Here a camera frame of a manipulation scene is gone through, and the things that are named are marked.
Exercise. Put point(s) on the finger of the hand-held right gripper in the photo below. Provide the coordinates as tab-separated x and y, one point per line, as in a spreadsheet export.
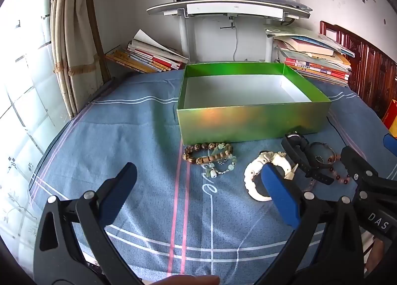
353	161
391	142

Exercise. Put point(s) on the red wooden chair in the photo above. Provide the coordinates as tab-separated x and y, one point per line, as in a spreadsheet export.
372	77

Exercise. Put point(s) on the green cardboard box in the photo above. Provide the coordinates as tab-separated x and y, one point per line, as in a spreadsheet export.
248	123

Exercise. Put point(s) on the person's left hand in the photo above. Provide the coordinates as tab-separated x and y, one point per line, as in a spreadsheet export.
192	281

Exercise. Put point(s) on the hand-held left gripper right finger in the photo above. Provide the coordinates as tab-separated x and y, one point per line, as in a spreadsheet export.
279	195

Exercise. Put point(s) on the tall stack of books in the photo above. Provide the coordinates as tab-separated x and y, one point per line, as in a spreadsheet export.
310	64

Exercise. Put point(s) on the beige tied curtain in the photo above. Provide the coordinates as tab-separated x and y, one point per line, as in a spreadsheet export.
65	24

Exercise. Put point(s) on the person's right hand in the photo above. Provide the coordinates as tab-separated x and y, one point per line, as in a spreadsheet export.
377	251

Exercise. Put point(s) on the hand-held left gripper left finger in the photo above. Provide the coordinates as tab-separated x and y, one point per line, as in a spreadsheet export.
119	192

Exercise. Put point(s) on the window pane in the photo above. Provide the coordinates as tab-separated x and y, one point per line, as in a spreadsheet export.
24	102

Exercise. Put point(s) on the small stack of books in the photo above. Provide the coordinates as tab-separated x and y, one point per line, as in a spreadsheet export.
145	55

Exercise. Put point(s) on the black wrist watch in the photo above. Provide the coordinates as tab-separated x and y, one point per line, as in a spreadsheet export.
294	151

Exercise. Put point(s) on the thin silver bangle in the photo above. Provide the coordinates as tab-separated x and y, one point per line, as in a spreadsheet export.
322	143

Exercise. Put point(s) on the yellow and red box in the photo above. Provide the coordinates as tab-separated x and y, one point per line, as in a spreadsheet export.
392	120

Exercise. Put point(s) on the white carved bangle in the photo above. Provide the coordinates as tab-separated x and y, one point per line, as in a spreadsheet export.
249	179

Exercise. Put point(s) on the white curved shelf table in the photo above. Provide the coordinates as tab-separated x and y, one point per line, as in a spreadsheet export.
232	8

